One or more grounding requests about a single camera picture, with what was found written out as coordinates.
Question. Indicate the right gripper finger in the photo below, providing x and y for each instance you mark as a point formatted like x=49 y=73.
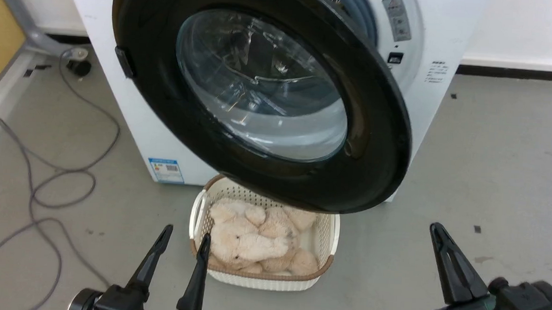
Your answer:
x=456 y=273

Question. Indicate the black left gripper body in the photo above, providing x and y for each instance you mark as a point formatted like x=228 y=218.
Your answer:
x=117 y=303

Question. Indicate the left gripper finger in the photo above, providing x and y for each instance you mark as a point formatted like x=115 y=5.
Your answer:
x=150 y=264
x=196 y=283

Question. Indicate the black round glass washer door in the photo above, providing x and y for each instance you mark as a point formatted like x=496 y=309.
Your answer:
x=148 y=72

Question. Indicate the white front-load washing machine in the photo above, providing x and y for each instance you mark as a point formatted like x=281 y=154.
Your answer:
x=138 y=119

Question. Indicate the black door latch socket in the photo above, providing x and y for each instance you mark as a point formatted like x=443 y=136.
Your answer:
x=395 y=58

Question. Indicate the beige plush teddy bear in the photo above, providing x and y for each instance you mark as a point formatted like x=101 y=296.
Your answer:
x=247 y=245

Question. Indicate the blue energy label sticker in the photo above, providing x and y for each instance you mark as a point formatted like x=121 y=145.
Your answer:
x=165 y=170

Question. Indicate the white perforated laundry basket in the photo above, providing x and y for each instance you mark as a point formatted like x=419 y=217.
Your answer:
x=321 y=242

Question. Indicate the black floor plug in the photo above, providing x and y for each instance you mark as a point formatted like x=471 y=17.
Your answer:
x=79 y=68

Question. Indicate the grey warning label sticker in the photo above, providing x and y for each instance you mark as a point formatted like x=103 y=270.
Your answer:
x=397 y=19

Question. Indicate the grey rubber drum gasket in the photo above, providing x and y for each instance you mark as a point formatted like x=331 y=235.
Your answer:
x=360 y=13

